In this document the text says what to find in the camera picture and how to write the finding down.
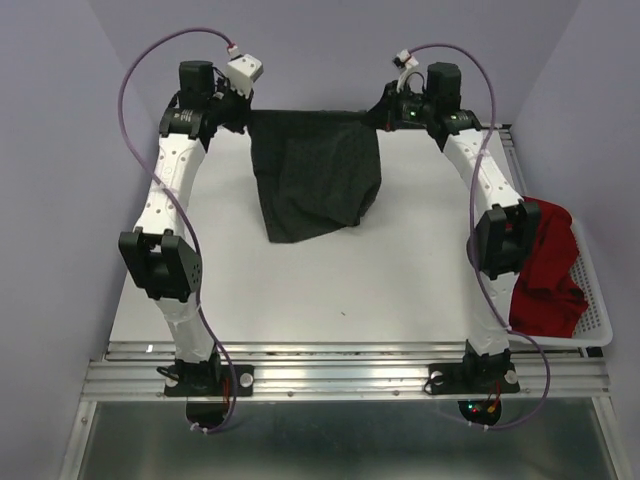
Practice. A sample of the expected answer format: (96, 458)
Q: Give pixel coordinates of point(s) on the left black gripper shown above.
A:
(242, 102)

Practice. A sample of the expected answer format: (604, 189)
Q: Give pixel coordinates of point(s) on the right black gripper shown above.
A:
(386, 112)

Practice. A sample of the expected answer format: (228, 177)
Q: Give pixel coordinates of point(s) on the dark grey dotted skirt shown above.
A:
(316, 171)

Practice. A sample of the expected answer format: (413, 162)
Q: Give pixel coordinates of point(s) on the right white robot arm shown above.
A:
(503, 225)

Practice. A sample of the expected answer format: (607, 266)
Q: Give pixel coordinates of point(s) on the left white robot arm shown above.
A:
(159, 252)

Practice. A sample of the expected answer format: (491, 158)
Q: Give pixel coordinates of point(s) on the red skirt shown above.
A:
(546, 301)

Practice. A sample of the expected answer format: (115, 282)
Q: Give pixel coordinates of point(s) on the white plastic basket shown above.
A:
(594, 327)

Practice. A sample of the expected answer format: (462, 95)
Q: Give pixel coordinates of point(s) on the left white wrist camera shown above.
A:
(242, 73)

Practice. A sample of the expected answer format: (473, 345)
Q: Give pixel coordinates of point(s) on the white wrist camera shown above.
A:
(407, 65)
(242, 73)

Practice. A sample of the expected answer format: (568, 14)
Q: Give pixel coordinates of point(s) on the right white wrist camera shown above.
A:
(407, 65)

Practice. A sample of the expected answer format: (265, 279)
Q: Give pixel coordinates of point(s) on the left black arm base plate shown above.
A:
(196, 380)

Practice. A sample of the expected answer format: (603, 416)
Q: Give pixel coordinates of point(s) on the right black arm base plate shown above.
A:
(455, 379)

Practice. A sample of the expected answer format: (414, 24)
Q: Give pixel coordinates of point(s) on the aluminium rail frame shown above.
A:
(341, 331)

